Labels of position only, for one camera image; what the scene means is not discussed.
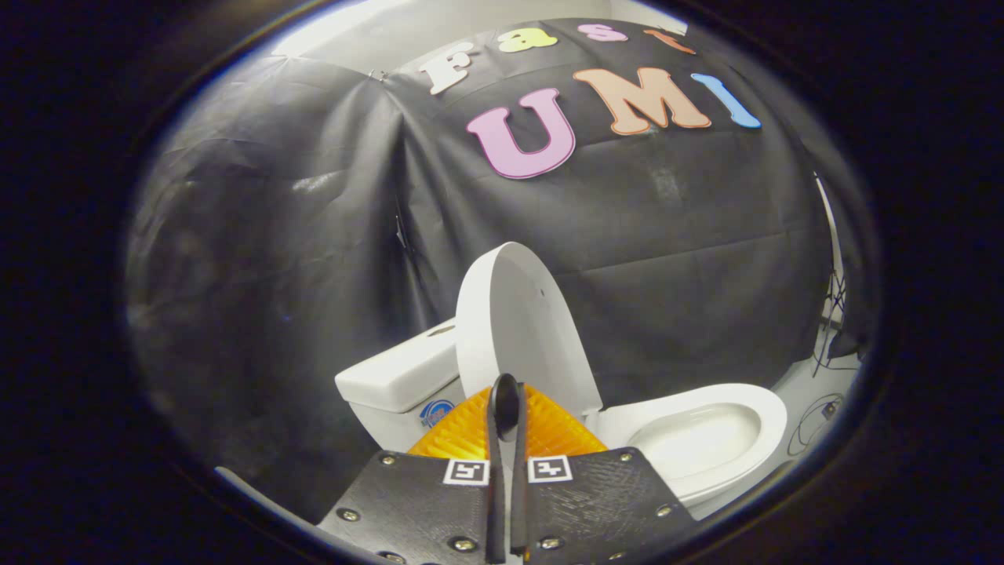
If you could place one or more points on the white toilet lid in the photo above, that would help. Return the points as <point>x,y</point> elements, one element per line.
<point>525,329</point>

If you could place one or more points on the black round lid tab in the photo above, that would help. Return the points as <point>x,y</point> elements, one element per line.
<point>505,404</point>

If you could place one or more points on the black backdrop cloth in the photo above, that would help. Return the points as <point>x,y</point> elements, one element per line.
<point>851,259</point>
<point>274,275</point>
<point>627,235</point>

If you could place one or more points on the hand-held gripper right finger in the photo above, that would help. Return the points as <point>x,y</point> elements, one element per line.
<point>596,510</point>

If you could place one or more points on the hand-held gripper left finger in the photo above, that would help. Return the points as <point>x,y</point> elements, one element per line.
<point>423,510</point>

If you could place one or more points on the white toilet bowl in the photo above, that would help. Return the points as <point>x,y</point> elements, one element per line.
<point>745,490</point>

